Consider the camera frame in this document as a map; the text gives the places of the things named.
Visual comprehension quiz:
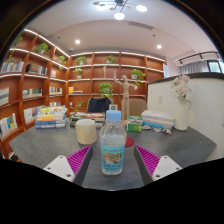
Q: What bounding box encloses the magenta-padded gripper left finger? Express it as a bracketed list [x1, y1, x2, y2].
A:
[43, 145, 95, 187]

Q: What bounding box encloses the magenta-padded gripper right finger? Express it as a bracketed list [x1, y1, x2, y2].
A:
[133, 145, 183, 186]

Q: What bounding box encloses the clear blue-capped water bottle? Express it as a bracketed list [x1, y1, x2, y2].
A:
[99, 109, 128, 176]

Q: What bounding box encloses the flat round red coaster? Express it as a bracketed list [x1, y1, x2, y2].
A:
[124, 136, 135, 148]

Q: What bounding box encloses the green white box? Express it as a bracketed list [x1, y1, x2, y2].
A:
[127, 115, 144, 133]

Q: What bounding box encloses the white paper pack stack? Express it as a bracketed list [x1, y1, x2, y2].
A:
[140, 109, 176, 130]

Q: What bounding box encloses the dark book stack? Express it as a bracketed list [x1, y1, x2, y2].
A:
[69, 112, 106, 129]

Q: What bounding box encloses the colourful book stack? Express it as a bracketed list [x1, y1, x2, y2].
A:
[34, 105, 68, 130]

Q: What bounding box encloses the white vase with flowers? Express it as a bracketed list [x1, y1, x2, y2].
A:
[170, 74, 193, 132]

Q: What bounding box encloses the dark blue chair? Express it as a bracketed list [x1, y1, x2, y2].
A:
[86, 96, 113, 114]

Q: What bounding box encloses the wooden artist mannequin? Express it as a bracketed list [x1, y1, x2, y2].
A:
[113, 69, 138, 121]

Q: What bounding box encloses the white partition with dark top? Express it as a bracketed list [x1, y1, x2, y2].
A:
[146, 72, 224, 161]

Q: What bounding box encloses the wooden shelf unit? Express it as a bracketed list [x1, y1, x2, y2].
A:
[0, 28, 168, 161]

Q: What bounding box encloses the white curtain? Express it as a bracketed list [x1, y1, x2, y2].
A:
[180, 60, 209, 75]

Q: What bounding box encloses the window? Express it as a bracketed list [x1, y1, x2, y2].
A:
[207, 60, 223, 74]

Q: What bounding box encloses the ceiling air vent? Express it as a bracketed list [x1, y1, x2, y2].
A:
[129, 20, 154, 31]

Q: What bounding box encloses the branched globe ceiling lamp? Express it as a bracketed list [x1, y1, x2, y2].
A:
[92, 0, 148, 21]

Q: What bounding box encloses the black ceiling track rail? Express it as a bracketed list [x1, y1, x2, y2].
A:
[178, 50, 221, 66]

